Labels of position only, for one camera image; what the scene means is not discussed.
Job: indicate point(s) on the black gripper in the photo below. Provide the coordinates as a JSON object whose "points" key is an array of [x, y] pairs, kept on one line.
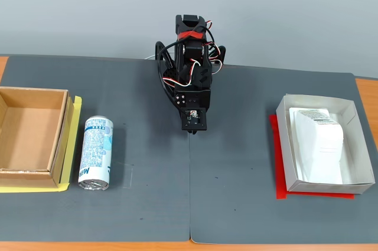
{"points": [[181, 100]]}

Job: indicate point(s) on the white blue printed package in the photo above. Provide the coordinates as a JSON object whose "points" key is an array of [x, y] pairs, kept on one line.
{"points": [[96, 153]]}

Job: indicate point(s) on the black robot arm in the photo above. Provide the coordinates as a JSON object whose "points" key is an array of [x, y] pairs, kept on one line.
{"points": [[192, 53]]}

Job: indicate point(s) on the white cardboard box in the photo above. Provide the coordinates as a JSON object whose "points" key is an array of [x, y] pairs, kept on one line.
{"points": [[358, 156]]}

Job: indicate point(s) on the grey mat with faint lines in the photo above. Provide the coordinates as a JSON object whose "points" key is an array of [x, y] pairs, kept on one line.
{"points": [[133, 203]]}

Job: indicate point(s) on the red paper sheet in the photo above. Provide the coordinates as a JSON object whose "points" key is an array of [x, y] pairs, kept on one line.
{"points": [[279, 171]]}

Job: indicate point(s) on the red tape band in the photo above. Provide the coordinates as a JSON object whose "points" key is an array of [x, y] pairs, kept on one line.
{"points": [[192, 35]]}

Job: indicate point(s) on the yellow paper sheet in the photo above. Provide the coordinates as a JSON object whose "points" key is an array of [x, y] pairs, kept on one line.
{"points": [[74, 133]]}

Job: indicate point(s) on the white plastic package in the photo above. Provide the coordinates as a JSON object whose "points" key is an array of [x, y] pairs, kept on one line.
{"points": [[319, 147]]}

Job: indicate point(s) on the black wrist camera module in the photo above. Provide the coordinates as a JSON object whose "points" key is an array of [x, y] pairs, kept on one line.
{"points": [[194, 120]]}

